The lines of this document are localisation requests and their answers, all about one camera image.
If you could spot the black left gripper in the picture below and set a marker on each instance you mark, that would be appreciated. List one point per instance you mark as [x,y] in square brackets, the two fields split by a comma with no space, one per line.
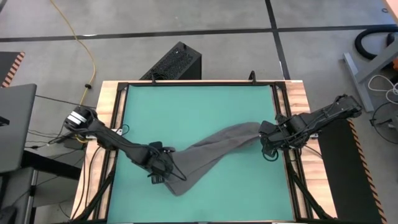
[157,163]

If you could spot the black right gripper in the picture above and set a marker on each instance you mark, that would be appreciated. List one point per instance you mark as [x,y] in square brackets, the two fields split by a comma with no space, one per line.
[283,133]

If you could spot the grey towel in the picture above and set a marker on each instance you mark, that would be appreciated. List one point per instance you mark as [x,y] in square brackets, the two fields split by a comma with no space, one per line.
[202,155]

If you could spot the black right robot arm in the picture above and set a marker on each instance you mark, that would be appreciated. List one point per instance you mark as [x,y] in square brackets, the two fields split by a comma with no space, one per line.
[326,113]

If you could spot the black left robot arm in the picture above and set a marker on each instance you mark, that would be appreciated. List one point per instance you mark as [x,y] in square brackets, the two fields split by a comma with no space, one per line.
[105,135]

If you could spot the black clamp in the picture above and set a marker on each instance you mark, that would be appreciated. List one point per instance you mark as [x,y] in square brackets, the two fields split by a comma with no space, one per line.
[153,79]
[252,77]

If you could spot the large black orange-striped mat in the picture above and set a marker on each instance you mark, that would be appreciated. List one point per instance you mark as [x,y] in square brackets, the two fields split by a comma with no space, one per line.
[342,174]

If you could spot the black computer tower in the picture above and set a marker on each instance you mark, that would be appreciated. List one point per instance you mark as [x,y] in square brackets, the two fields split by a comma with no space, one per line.
[177,62]

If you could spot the grey metal desk leg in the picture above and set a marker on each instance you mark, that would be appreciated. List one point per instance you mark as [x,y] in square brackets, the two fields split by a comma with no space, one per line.
[357,81]

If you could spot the grey flat panel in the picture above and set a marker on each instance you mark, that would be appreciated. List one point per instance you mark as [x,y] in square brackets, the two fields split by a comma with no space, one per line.
[17,130]

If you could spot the small black orange-striped mat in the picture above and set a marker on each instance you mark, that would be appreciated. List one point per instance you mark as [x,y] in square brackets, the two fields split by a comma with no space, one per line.
[7,65]

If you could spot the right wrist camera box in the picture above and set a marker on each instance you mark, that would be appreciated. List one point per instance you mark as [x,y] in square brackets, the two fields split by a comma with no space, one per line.
[266,127]

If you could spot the black table frame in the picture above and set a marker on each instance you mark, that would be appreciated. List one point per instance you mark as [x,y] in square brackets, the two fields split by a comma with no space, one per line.
[202,83]

